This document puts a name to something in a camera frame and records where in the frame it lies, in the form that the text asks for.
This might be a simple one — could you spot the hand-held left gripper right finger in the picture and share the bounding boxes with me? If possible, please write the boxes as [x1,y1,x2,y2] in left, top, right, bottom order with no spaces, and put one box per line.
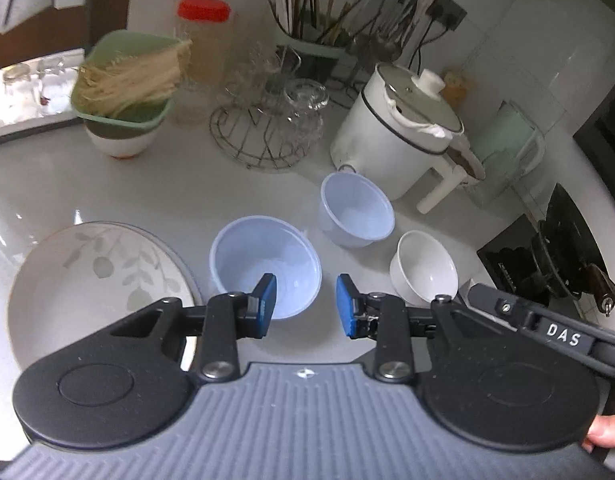
[336,274,511,382]

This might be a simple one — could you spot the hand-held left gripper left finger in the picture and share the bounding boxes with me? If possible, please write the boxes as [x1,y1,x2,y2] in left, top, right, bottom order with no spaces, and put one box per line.
[110,274,277,386]

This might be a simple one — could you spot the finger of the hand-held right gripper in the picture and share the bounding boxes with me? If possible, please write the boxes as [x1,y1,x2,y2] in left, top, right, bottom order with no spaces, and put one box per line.
[466,282,543,333]

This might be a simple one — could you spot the blue plastic bowl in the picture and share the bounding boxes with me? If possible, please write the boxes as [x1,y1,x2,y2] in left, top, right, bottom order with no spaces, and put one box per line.
[209,216,322,321]
[317,172,395,249]

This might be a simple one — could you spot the white ceramic bowl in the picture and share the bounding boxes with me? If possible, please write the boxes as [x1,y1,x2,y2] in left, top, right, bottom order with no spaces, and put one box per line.
[390,230,459,309]

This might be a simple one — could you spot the white plate with flower print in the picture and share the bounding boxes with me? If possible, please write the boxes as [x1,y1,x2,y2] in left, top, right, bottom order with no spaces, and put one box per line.
[132,225,204,311]

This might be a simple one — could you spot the white plate with leaf print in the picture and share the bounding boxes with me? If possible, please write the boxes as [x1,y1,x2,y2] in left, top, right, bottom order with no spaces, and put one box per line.
[8,221,196,373]

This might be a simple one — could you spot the person's right hand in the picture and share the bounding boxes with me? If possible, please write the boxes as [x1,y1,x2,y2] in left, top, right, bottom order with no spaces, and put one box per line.
[581,412,615,450]

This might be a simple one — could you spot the black cooktop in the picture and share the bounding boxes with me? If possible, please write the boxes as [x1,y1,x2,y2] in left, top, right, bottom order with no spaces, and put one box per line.
[476,212,555,307]

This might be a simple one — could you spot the black wok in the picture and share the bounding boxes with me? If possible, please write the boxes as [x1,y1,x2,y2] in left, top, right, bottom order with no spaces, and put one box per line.
[530,182,615,317]

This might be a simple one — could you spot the patterned bowl with brown contents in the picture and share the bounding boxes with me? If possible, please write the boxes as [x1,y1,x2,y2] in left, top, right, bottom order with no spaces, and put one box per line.
[447,135,488,182]

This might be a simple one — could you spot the pale green jug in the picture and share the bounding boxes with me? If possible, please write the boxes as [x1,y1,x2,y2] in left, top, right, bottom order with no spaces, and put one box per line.
[470,100,547,211]

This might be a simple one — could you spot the white electric cooking pot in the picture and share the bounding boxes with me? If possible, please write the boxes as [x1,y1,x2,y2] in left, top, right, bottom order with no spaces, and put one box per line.
[330,62,471,213]

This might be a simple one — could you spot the upturned clear glass cup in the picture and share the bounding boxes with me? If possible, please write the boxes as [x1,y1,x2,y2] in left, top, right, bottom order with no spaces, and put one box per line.
[282,79,330,147]

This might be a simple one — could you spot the white bowl with orange foot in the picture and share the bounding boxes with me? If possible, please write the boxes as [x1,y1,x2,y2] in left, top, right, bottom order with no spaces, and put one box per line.
[85,121,163,159]

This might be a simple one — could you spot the glass pot lid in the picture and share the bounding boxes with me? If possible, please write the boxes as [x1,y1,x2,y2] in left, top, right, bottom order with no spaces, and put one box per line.
[375,62,467,142]

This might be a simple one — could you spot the green plastic basket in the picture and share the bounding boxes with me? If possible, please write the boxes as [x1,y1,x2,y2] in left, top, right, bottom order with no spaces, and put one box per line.
[70,30,193,129]

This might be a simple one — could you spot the green chopstick holder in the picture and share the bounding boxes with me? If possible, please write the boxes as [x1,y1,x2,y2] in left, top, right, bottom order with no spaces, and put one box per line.
[275,30,359,92]

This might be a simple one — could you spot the bundle of dried noodles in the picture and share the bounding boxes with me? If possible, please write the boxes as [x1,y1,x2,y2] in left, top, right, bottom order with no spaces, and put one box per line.
[78,40,193,118]

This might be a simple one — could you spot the clear jar with red lid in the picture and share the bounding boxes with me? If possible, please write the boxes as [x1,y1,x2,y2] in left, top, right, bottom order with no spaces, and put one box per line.
[175,0,234,126]

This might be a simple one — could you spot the black power strip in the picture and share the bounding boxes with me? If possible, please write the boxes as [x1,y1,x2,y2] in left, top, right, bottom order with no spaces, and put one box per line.
[430,0,468,32]

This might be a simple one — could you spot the bundle of chopsticks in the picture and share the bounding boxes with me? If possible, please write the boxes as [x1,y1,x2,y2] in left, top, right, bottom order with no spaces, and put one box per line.
[268,0,361,47]

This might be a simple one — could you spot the row of hanging kitchen utensils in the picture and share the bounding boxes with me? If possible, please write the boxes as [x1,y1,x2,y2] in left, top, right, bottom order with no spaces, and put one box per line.
[357,0,445,61]

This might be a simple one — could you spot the round wire cup rack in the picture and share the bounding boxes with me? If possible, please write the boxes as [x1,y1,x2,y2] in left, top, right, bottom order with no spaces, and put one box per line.
[210,42,322,169]

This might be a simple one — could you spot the black power cable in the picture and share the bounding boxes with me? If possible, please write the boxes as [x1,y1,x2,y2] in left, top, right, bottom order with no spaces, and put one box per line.
[407,20,439,75]

